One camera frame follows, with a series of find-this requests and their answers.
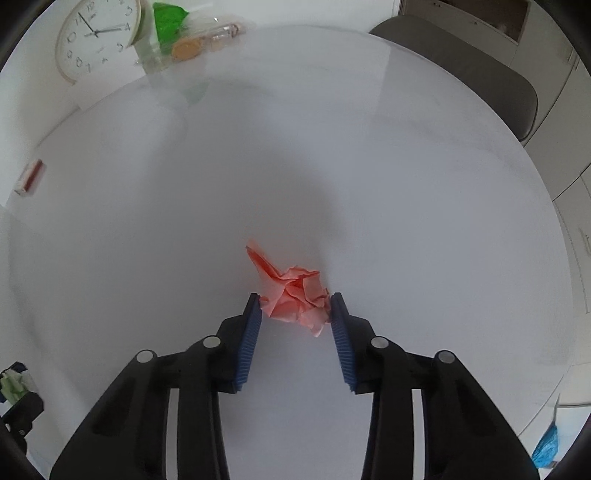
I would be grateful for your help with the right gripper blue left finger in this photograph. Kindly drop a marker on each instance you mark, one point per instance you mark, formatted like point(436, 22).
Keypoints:
point(238, 342)

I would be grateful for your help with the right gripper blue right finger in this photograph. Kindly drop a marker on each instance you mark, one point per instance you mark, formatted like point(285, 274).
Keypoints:
point(352, 337)

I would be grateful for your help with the pink paper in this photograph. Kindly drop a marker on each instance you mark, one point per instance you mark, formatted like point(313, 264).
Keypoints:
point(292, 295)

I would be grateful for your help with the green paper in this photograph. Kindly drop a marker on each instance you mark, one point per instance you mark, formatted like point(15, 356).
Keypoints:
point(15, 385)

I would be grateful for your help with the white oval table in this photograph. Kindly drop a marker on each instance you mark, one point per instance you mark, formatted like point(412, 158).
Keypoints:
point(332, 150)

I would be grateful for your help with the blue plastic bag on floor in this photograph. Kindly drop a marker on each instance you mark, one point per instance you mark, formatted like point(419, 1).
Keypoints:
point(547, 448)

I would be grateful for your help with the small red white box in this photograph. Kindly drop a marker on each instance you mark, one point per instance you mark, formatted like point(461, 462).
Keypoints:
point(29, 178)

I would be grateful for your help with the dark grey chair behind table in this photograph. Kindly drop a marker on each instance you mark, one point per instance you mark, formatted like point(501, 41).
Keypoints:
point(509, 94)

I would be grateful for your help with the clear plastic container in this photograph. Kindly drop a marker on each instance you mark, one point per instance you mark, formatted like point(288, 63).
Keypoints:
point(203, 32)

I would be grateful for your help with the white round wall clock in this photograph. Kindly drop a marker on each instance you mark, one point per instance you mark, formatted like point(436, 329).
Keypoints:
point(95, 33)

